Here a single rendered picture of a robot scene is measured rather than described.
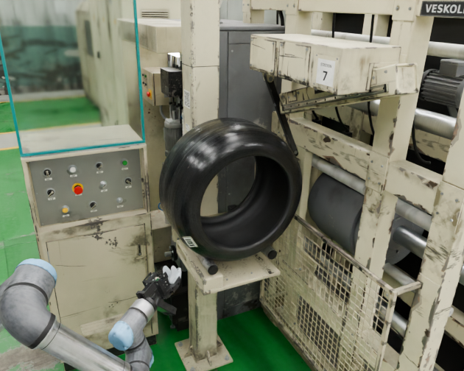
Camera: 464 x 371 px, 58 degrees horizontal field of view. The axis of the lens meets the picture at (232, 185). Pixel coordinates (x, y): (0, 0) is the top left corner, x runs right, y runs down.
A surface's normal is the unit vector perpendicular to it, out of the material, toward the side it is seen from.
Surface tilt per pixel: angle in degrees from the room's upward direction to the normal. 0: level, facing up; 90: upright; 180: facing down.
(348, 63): 90
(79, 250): 90
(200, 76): 90
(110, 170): 90
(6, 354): 0
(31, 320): 52
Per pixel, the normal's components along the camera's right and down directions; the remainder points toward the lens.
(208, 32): 0.43, 0.37
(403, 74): 0.41, 0.07
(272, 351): 0.02, -0.92
